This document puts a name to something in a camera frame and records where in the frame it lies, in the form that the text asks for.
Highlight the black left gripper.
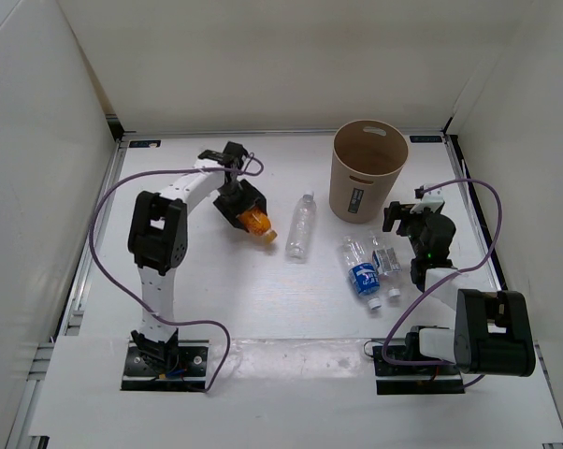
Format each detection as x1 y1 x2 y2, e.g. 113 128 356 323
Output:
212 179 266 230

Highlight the orange plastic bottle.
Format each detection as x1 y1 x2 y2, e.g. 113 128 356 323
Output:
238 206 277 244

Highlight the clear plastic bottle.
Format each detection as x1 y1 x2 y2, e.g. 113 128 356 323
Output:
285 191 317 262

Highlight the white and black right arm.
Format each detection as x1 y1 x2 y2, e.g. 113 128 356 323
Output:
382 201 536 377

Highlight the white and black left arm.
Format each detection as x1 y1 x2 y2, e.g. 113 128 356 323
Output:
128 168 271 374

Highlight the beige round waste bin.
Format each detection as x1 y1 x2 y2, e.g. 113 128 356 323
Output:
328 120 410 224

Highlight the clear bottle with white label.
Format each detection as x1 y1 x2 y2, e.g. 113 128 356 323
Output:
368 229 401 300

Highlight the clear bottle with blue label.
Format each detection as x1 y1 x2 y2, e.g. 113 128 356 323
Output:
339 236 382 312

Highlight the dark XDOF logo sticker right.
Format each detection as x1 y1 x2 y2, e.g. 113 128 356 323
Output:
410 135 443 143

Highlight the dark logo sticker left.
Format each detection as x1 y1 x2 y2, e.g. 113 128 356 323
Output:
128 139 161 149

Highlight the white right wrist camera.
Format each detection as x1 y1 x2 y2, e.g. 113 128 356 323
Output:
411 185 445 214

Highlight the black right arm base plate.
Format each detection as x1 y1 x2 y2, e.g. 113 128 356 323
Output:
363 340 465 396

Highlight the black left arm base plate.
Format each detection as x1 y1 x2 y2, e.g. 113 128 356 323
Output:
120 340 209 393

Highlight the aluminium table edge rail left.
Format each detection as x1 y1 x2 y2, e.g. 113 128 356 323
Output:
5 138 128 449

